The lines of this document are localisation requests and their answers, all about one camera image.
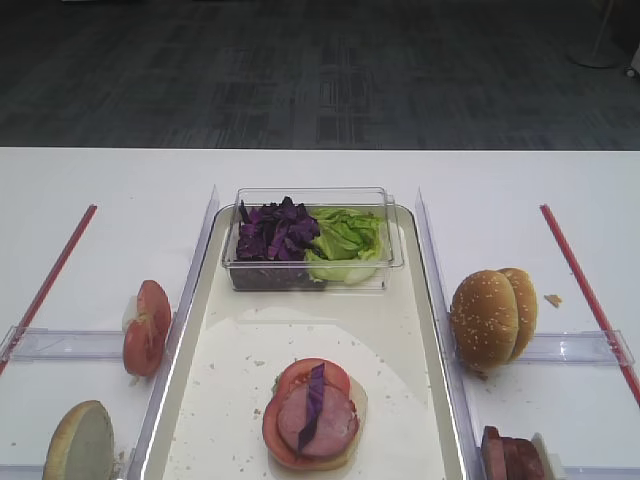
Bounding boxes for sesame bun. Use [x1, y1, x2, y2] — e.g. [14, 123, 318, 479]
[499, 268, 538, 361]
[450, 270, 519, 372]

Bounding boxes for green lettuce leaves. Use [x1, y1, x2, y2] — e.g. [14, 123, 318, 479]
[305, 207, 384, 285]

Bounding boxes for tomato slice on burger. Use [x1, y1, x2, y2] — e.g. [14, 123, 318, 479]
[262, 358, 360, 470]

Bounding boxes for upper standing tomato slice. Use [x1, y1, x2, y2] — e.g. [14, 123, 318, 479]
[136, 280, 172, 336]

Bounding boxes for pink meat patty slice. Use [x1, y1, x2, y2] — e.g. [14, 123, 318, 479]
[277, 385, 358, 459]

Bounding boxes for bread crumb piece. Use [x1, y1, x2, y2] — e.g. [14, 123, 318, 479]
[544, 294, 563, 308]

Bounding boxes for front meat slice dark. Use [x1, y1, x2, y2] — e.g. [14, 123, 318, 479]
[481, 426, 508, 480]

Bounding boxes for rear meat slices stack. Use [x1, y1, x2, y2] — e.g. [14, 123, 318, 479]
[502, 437, 546, 480]

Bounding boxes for shredded purple cabbage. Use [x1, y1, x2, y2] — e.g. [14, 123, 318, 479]
[236, 196, 320, 261]

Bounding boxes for clear plastic container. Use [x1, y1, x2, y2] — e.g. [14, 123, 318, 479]
[221, 187, 404, 291]

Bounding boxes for white metal tray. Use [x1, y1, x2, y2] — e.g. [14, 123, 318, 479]
[128, 207, 466, 479]

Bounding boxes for purple cabbage strip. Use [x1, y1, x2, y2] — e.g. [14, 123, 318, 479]
[297, 363, 325, 453]

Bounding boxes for bottom bun under stack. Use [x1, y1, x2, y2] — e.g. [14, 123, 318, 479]
[263, 379, 368, 471]

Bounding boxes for right clear long divider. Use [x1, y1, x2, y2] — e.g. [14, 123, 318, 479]
[415, 189, 486, 479]

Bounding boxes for clear long divider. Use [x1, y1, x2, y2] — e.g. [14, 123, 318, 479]
[415, 189, 486, 479]
[123, 190, 219, 479]

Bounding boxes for left clear long divider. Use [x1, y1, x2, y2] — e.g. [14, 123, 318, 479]
[123, 190, 219, 479]

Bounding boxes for right upper clear pusher track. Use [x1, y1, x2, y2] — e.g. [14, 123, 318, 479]
[515, 330, 634, 366]

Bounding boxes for clear pusher track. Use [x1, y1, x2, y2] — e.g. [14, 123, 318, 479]
[564, 466, 640, 480]
[1, 327, 124, 362]
[515, 330, 634, 366]
[0, 465, 43, 480]

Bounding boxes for left upper clear pusher track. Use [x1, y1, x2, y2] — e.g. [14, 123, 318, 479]
[1, 327, 124, 362]

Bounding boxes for standing bun half left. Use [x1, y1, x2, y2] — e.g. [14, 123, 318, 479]
[42, 400, 114, 480]

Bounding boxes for white pusher block right lower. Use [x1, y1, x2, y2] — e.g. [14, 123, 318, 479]
[531, 432, 568, 480]

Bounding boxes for right lower clear pusher track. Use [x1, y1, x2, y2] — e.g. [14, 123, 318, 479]
[564, 466, 640, 480]

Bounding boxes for left lower clear pusher track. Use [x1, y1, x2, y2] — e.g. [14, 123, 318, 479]
[0, 465, 43, 480]

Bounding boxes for left red rail strip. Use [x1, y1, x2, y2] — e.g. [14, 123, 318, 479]
[0, 204, 97, 374]

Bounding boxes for red rail strip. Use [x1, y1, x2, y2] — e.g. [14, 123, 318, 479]
[0, 204, 97, 374]
[540, 204, 639, 403]

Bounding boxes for right red rail strip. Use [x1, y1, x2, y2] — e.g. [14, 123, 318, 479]
[540, 204, 639, 403]

